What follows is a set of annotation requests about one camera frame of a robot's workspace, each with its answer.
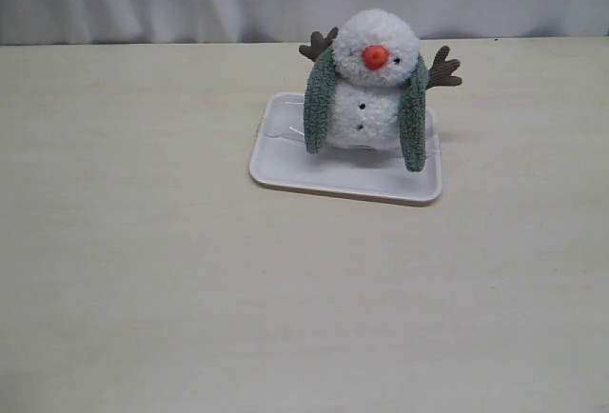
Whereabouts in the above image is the green fleece scarf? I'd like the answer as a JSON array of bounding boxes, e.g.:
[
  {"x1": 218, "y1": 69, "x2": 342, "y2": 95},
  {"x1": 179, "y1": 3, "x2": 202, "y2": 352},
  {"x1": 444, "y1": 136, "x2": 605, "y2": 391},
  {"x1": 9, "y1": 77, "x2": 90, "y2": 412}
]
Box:
[{"x1": 303, "y1": 47, "x2": 429, "y2": 172}]

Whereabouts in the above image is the white plush snowman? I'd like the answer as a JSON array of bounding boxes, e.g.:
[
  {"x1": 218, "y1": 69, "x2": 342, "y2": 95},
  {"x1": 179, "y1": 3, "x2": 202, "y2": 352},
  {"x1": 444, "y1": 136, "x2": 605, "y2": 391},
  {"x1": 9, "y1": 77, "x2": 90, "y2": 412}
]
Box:
[{"x1": 299, "y1": 9, "x2": 462, "y2": 153}]

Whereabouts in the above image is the white plastic tray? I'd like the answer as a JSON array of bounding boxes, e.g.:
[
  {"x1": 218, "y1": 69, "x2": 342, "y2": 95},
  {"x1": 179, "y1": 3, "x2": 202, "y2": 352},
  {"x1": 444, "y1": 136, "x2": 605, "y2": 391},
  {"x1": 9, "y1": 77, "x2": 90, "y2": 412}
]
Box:
[{"x1": 249, "y1": 92, "x2": 443, "y2": 206}]

